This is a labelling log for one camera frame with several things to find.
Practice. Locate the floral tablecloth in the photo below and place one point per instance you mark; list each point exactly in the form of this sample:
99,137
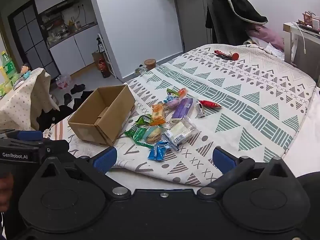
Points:
22,102

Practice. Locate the green snack packet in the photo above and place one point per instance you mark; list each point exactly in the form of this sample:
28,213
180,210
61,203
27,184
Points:
143,120
136,133

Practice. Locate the white kitchen base cabinet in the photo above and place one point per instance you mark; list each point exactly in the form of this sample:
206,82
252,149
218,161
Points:
75,47

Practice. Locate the cartoon figurine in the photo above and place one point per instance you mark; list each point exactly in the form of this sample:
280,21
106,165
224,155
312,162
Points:
25,71

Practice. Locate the pack of water bottles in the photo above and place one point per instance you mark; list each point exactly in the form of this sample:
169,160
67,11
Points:
62,82

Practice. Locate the cluttered kitchen counter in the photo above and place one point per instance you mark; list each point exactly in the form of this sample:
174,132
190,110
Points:
60,22

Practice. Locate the patterned blanket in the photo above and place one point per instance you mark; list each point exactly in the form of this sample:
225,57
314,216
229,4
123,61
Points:
225,80

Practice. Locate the white desk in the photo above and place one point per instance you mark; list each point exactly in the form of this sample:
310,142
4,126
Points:
290,45

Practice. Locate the black shoe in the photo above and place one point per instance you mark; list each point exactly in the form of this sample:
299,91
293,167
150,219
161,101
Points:
67,97
78,89

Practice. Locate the green orange candy packet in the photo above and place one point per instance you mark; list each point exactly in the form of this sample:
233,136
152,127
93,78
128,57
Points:
176,92

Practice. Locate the black framed glass door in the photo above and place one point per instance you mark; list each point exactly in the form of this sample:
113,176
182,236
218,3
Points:
30,30

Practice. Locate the key bunch with red tag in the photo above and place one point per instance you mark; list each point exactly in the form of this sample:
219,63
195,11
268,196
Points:
235,56

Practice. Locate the blue snack packet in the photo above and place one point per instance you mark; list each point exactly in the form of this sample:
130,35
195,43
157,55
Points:
157,152

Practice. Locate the black clothes pile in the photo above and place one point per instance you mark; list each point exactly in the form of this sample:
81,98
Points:
55,117

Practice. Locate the black garment white stitching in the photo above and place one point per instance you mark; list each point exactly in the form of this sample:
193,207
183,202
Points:
83,98

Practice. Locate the brown cardboard carton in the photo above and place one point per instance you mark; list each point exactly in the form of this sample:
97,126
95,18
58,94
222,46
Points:
95,57

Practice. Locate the purple snack packet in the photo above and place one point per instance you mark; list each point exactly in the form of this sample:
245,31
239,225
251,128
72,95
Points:
183,108

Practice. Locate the black jacket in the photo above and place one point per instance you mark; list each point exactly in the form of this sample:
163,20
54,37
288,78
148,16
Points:
246,7

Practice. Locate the green soda bottle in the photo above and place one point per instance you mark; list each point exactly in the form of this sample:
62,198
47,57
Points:
7,66

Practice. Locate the plastic bag of trash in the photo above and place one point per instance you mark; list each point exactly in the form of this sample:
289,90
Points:
139,71

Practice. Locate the clear teal cookie packet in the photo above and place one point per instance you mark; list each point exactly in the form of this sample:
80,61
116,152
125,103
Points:
153,134

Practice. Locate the pink cloth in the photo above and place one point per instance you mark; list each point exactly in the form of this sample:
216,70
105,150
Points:
270,36

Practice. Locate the white rack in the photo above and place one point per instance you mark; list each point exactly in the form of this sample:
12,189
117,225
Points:
110,63

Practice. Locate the clear bread packet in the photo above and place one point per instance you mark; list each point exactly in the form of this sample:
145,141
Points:
180,132

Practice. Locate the person's left hand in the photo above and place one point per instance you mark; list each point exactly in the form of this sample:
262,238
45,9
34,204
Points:
6,188

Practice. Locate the paper noodle cup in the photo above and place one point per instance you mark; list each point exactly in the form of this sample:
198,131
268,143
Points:
150,65

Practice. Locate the dark bottle red label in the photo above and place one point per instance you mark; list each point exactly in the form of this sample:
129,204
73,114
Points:
104,68

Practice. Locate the red snack packet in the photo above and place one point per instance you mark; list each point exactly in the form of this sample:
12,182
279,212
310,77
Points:
210,104

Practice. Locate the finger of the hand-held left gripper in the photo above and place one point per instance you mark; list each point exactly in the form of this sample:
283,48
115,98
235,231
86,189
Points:
30,135

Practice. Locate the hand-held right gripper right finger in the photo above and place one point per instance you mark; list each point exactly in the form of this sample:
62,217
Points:
223,160

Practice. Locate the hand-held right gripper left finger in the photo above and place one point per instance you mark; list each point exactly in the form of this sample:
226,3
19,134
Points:
105,158

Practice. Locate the brown cardboard box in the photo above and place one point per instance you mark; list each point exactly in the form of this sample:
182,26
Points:
100,115

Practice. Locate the grey door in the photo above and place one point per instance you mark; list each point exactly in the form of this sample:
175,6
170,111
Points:
192,17

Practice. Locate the orange snack packet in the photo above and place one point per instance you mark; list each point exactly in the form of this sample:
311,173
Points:
158,115

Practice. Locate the small silver snack packet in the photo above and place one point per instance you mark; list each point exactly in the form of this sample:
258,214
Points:
200,110

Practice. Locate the black spray bottle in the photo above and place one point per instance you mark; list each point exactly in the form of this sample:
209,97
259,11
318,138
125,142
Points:
100,46

